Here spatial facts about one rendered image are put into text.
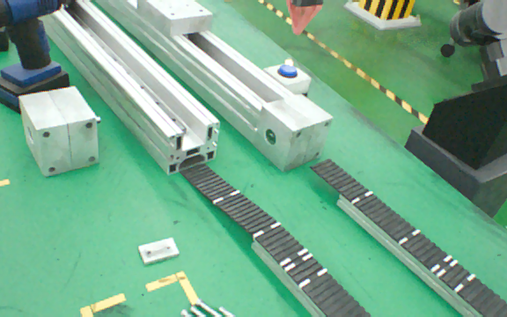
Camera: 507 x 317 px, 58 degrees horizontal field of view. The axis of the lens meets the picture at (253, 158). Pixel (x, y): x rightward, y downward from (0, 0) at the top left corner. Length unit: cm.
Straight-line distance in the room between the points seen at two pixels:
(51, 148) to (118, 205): 14
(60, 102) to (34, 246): 24
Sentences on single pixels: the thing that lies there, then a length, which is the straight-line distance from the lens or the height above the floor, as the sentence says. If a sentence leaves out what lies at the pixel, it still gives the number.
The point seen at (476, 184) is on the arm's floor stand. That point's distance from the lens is 104.
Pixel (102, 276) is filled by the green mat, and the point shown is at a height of 78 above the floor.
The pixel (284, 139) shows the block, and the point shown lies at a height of 85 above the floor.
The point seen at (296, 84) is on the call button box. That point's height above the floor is 83.
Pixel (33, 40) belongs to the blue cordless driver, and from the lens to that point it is 93.
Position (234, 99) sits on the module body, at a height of 84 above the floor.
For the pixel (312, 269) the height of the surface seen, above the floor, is 81.
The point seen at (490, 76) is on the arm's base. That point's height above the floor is 95.
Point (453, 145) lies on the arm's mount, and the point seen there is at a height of 80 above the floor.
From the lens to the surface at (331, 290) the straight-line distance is 64.
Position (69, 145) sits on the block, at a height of 83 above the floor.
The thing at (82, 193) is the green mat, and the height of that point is 78.
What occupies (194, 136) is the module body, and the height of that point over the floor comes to 82.
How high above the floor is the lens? 131
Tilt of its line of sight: 38 degrees down
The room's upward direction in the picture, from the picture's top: 12 degrees clockwise
